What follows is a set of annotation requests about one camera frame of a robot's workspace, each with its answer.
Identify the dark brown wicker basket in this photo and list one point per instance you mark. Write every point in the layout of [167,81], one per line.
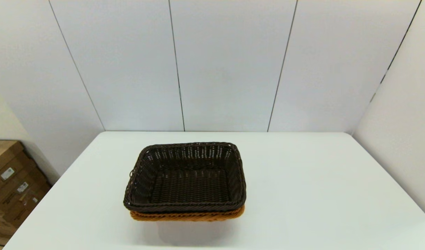
[188,184]

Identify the pale cardboard box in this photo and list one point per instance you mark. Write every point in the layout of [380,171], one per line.
[0,225]

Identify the brown cardboard box white label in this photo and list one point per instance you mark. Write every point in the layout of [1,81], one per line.
[28,210]
[3,156]
[14,194]

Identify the orange wicker basket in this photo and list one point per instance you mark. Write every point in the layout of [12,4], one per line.
[184,217]

